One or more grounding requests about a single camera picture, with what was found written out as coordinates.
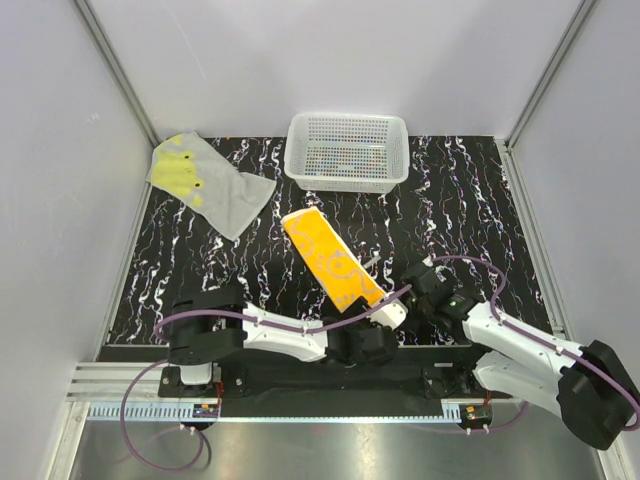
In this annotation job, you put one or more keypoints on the white plastic mesh basket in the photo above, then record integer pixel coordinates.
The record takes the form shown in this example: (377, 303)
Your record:
(352, 153)

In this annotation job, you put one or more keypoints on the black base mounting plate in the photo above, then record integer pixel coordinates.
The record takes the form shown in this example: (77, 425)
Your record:
(415, 375)

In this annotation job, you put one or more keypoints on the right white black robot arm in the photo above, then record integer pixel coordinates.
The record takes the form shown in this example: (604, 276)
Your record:
(586, 386)

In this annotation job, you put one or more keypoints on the grey towel yellow frog print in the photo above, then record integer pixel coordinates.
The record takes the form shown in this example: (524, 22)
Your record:
(191, 170)

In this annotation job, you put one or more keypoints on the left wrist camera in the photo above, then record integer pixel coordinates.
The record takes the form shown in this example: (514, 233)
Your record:
(391, 313)

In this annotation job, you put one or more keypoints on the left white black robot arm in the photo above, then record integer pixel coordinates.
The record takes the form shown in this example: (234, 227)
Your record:
(208, 327)

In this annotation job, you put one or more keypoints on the grey and orange towel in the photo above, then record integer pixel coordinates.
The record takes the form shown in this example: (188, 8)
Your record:
(329, 259)

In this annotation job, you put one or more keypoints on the white slotted cable duct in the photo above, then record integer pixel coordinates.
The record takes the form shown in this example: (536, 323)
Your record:
(235, 411)

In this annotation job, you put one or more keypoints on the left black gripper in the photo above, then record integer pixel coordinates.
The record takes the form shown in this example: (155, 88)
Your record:
(372, 324)

